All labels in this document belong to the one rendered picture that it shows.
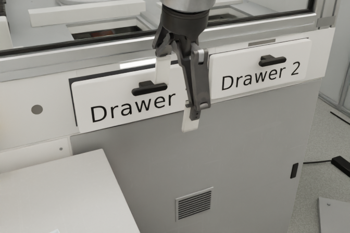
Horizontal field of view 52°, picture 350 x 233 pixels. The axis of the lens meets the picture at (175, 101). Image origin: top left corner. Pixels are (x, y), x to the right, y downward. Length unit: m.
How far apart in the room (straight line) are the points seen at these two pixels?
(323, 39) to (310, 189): 1.04
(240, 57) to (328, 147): 1.47
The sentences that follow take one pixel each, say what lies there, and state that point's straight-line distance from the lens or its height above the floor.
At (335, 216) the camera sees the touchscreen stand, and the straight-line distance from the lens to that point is 1.78.
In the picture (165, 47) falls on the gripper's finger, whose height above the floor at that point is 1.01.
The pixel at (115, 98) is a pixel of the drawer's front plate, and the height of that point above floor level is 0.88.
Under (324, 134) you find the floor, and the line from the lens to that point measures 2.35.
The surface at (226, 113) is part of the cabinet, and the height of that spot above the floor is 0.76.
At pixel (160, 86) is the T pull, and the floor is 0.91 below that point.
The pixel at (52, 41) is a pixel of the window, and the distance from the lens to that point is 0.72.
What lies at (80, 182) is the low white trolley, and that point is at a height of 0.76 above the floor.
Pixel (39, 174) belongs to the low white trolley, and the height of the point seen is 0.76.
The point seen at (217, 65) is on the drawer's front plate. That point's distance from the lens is 0.83.
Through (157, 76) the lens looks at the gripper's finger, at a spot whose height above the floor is 0.93.
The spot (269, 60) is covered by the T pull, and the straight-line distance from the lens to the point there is 0.86.
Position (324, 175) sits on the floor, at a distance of 2.03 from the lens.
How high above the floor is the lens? 1.23
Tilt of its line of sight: 29 degrees down
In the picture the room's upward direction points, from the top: straight up
